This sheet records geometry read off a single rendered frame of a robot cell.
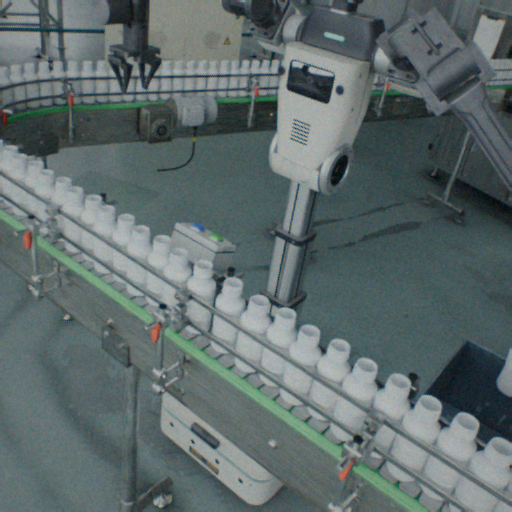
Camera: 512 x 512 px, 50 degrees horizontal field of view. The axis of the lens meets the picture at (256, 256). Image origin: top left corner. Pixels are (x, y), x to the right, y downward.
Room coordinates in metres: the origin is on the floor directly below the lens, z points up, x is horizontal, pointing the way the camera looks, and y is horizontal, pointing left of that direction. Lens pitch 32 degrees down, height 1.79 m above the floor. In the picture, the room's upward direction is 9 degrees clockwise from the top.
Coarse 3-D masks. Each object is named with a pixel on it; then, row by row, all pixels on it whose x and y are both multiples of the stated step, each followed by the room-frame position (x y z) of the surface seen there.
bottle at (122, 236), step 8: (120, 216) 1.09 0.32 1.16; (128, 216) 1.10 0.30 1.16; (120, 224) 1.07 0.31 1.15; (128, 224) 1.07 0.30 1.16; (120, 232) 1.07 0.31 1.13; (128, 232) 1.07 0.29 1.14; (120, 240) 1.06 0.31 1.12; (128, 240) 1.06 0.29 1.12; (120, 256) 1.06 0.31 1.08; (120, 264) 1.06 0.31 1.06; (120, 272) 1.06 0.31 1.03; (120, 280) 1.06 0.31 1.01
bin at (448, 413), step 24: (456, 360) 1.11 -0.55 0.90; (480, 360) 1.11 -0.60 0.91; (504, 360) 1.08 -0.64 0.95; (432, 384) 0.95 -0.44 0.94; (456, 384) 1.12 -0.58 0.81; (480, 384) 1.09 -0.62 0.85; (456, 408) 1.11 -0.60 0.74; (480, 408) 1.08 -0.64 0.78; (504, 408) 1.05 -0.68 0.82; (480, 432) 1.04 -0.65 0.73; (504, 432) 1.04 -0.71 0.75
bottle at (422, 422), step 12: (432, 396) 0.67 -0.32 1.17; (420, 408) 0.65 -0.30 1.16; (432, 408) 0.67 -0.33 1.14; (408, 420) 0.65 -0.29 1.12; (420, 420) 0.64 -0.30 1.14; (432, 420) 0.64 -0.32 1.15; (408, 432) 0.64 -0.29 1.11; (420, 432) 0.63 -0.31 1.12; (432, 432) 0.64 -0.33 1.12; (396, 444) 0.65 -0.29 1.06; (408, 444) 0.63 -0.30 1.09; (432, 444) 0.64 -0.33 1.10; (396, 456) 0.64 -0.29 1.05; (408, 456) 0.63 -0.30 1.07; (420, 456) 0.63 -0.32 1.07; (396, 468) 0.64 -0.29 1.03; (420, 468) 0.63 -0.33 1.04; (408, 480) 0.63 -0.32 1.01
